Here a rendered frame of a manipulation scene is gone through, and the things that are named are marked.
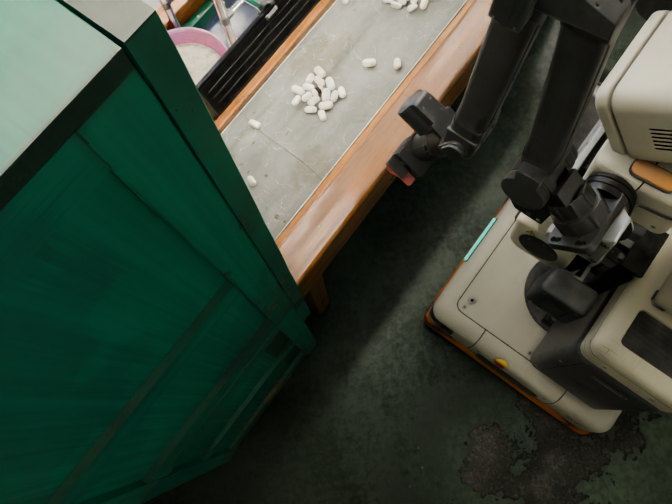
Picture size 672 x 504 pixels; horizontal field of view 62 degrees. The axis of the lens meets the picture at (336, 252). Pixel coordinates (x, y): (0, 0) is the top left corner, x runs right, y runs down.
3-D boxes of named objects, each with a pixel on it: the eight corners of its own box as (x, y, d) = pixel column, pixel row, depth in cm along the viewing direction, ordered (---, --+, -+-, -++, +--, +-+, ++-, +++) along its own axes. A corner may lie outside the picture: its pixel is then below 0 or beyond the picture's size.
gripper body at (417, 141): (393, 155, 108) (411, 150, 101) (423, 117, 109) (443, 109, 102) (416, 178, 109) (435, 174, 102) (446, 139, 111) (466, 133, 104)
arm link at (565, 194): (571, 214, 87) (589, 188, 88) (539, 169, 82) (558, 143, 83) (527, 209, 95) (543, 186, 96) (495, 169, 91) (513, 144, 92)
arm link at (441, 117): (466, 159, 91) (495, 121, 93) (418, 110, 88) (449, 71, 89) (430, 167, 102) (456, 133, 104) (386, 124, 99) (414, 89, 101)
